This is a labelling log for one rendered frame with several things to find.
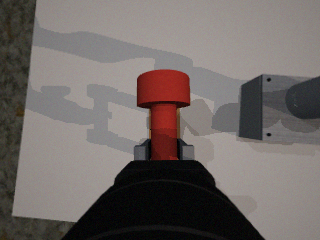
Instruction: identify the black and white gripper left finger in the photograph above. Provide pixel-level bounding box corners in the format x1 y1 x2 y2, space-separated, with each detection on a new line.
134 139 151 161

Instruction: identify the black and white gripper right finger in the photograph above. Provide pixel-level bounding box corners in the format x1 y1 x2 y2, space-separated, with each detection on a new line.
177 139 195 160

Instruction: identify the red dumbbell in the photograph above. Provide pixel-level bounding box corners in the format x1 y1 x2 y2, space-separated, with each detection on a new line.
137 69 190 160

